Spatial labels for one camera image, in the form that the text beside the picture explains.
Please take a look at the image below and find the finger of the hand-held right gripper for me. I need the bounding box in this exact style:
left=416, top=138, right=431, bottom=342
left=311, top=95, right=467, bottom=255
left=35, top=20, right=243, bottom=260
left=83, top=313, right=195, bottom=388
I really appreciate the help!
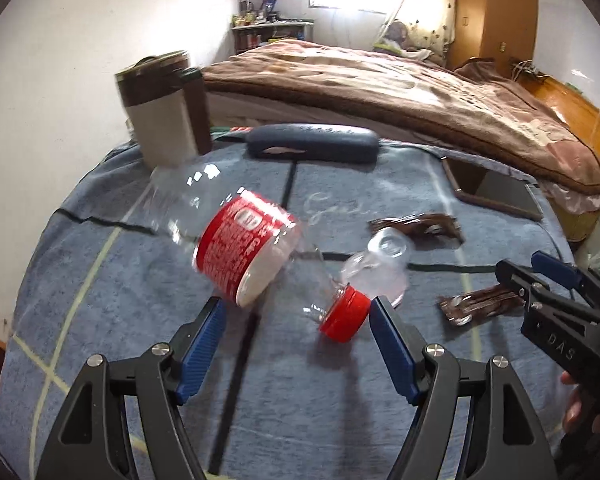
left=530, top=251, right=600, bottom=307
left=495, top=258, right=600, bottom=326

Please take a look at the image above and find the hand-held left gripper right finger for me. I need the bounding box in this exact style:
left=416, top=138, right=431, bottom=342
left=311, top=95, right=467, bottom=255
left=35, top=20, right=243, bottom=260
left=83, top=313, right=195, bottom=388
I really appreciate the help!
left=369, top=296, right=561, bottom=480

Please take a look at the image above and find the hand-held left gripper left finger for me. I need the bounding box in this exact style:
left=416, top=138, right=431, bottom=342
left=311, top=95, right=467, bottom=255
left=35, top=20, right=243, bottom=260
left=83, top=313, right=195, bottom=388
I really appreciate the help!
left=32, top=296, right=228, bottom=480

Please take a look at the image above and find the clear red-label plastic bottle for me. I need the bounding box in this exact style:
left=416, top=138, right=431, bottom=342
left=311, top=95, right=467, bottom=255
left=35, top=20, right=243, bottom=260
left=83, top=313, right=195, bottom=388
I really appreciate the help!
left=145, top=162, right=372, bottom=343

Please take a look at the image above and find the person's right hand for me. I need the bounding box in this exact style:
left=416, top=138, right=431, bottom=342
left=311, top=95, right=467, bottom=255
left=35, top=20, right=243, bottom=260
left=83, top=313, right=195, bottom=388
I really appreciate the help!
left=560, top=370, right=588, bottom=433

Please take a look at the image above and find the brown snack wrapper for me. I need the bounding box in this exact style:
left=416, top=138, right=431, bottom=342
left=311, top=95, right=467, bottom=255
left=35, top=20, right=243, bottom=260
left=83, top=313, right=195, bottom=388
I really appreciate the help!
left=437, top=282, right=526, bottom=328
left=369, top=212, right=465, bottom=246

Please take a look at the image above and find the yellow bed base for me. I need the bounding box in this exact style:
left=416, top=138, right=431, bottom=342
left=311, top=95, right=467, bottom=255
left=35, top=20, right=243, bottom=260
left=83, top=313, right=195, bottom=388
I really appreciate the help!
left=550, top=182, right=600, bottom=243

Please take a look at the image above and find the clear plastic cup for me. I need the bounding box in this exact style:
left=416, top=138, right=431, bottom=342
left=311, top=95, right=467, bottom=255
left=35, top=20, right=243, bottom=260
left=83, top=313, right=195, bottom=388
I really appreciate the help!
left=340, top=226, right=416, bottom=308

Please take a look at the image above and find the blue grey blanket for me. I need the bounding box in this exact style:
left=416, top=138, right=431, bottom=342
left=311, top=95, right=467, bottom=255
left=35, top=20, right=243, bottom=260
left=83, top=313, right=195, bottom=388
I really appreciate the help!
left=0, top=135, right=581, bottom=480

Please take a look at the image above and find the wooden bed headboard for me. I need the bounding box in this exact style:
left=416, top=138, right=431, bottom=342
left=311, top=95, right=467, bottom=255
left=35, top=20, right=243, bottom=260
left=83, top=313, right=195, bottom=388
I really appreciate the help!
left=522, top=72, right=600, bottom=161

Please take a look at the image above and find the dark glasses case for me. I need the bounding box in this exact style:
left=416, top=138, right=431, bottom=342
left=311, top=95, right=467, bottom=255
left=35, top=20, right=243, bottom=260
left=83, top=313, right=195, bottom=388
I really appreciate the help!
left=245, top=124, right=381, bottom=165

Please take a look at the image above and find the red and green packet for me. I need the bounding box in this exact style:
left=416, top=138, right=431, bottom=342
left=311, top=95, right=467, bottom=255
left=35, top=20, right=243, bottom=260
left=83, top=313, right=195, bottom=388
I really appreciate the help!
left=211, top=126, right=253, bottom=142

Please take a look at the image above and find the bed with brown blanket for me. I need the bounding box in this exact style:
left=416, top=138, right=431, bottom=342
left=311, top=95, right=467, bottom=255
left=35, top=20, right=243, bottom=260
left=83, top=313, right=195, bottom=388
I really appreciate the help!
left=200, top=37, right=600, bottom=201

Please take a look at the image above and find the brown and grey travel mug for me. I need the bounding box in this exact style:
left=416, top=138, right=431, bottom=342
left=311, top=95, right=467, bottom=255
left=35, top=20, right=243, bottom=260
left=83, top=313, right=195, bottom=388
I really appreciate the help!
left=114, top=50, right=213, bottom=171

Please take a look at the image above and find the wooden wardrobe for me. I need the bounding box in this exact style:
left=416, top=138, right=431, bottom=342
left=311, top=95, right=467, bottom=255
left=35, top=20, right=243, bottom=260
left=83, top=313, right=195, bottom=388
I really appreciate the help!
left=447, top=0, right=540, bottom=78

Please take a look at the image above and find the brown plush toy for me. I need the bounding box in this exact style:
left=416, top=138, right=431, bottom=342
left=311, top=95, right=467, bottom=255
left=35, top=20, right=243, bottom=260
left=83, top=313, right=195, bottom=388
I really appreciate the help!
left=372, top=20, right=448, bottom=63

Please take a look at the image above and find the patterned curtain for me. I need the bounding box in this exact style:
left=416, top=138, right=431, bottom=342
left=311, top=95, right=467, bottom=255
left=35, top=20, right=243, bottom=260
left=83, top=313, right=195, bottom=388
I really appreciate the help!
left=405, top=0, right=458, bottom=61

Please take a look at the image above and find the cluttered shelf desk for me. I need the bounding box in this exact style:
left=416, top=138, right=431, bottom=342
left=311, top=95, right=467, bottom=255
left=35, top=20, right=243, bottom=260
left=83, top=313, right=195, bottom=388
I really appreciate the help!
left=230, top=17, right=316, bottom=56

